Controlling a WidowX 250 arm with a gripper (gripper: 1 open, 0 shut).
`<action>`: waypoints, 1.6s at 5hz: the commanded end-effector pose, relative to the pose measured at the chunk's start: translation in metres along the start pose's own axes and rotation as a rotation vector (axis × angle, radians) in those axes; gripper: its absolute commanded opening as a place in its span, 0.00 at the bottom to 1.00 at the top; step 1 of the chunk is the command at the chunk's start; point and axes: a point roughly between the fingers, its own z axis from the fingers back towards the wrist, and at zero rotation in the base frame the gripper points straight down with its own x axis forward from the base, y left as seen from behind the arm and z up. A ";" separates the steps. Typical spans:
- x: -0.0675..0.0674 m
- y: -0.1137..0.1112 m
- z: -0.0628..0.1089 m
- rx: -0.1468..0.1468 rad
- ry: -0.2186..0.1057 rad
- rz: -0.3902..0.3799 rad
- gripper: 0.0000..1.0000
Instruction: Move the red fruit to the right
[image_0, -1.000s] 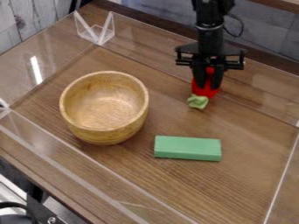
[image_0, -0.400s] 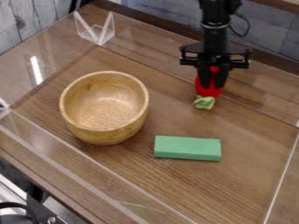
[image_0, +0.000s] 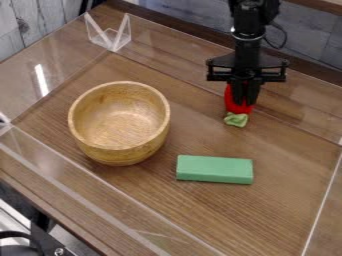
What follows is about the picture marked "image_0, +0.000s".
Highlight red plush strawberry toy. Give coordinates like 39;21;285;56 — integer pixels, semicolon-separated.
223;85;254;128

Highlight black cable and clamp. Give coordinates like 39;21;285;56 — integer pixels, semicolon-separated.
0;221;78;256

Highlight clear acrylic tray enclosure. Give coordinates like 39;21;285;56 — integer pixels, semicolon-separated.
0;18;342;256

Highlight wooden bowl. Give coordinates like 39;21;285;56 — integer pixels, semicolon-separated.
68;81;171;166

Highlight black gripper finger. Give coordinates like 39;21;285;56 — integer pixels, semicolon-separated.
247;78;263;105
230;79;247;106

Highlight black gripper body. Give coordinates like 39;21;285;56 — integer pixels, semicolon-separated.
206;53;290;82

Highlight green rectangular sponge block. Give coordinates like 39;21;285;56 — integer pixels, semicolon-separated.
177;155;254;184

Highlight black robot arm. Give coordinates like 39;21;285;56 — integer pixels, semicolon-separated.
206;0;289;106

